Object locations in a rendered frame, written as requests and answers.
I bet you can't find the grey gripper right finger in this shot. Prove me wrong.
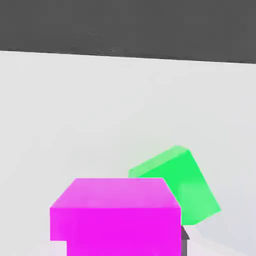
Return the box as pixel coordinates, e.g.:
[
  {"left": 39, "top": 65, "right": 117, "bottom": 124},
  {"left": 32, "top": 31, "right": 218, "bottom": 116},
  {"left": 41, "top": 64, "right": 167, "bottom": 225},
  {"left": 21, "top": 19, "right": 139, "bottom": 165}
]
[{"left": 180, "top": 225, "right": 223, "bottom": 256}]

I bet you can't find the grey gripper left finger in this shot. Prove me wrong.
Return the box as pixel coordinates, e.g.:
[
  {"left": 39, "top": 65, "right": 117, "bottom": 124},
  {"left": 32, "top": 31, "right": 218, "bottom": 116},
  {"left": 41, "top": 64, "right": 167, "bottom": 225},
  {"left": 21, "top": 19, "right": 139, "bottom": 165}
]
[{"left": 47, "top": 240, "right": 68, "bottom": 256}]

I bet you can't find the small magenta cube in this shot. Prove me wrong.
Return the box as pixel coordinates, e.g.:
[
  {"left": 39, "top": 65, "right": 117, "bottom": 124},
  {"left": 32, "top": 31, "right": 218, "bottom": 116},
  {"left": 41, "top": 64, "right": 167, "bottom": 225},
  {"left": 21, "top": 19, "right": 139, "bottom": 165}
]
[{"left": 49, "top": 177, "right": 182, "bottom": 256}]

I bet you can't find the small green cube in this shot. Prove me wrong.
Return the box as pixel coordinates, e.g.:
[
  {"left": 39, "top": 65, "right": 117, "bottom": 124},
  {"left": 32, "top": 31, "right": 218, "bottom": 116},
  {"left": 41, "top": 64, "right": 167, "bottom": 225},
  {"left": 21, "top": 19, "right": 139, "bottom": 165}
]
[{"left": 127, "top": 145, "right": 222, "bottom": 226}]

